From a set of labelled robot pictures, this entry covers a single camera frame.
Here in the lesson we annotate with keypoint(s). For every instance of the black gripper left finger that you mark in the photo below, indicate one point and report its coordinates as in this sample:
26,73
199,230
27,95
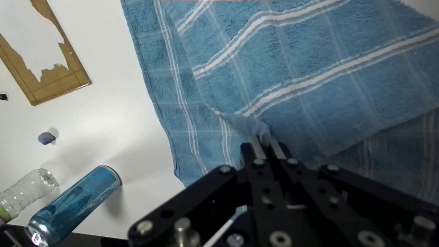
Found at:
254,164

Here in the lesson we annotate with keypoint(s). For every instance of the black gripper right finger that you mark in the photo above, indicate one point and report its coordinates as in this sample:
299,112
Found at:
285,168

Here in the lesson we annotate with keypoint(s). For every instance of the blue checkered towel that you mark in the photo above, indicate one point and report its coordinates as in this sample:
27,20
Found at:
346,83

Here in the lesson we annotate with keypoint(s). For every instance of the small blue bottle cap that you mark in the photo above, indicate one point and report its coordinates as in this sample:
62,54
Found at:
49,137

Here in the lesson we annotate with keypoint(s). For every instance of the clear plastic bottle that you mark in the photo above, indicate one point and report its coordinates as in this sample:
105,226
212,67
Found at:
31,187

